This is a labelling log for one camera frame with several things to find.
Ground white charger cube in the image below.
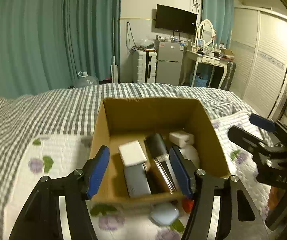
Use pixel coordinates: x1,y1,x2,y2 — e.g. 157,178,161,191
169,131,194,148

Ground white rectangular charger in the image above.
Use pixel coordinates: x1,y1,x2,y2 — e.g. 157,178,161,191
118,140,148,167

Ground white bottle red cap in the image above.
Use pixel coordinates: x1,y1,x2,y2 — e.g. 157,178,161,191
182,198,194,214

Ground white round bottle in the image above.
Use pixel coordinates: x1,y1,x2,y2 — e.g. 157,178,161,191
180,145,200,168

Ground light blue oval case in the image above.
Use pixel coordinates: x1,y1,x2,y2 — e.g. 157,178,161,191
149,203,180,226

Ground grey power bank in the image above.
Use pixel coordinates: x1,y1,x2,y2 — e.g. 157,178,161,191
124,164,151,198

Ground floral white quilt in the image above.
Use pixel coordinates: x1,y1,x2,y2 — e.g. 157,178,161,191
2,110,274,240

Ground blue basket under table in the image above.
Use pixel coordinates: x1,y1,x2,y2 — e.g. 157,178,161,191
190,73,208,87

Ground white wardrobe sliding doors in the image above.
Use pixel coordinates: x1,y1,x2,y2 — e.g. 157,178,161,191
230,6,287,119

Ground white dressing table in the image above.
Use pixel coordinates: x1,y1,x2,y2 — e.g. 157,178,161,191
179,49,235,90

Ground brown cardboard box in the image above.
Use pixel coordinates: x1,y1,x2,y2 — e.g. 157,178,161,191
90,98,230,206

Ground grey checked bed sheet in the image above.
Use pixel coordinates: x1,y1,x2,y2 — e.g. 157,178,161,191
0,83,254,236

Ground oval white vanity mirror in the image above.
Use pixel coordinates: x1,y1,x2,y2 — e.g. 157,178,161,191
197,19,215,46

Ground silver mini fridge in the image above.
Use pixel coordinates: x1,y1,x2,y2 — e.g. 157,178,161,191
155,40,185,86

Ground teal curtain right side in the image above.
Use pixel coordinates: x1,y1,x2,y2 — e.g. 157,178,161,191
201,0,234,48

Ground teal curtain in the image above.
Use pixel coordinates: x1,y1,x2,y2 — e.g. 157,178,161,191
201,0,234,48
0,0,121,99

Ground white suitcase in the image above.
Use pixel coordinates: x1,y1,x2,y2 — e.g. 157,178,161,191
132,50,157,83

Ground clear water jug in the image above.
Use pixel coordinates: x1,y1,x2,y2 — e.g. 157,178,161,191
73,72,99,88

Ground black wall television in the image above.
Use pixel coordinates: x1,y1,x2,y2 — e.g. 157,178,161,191
155,4,197,35

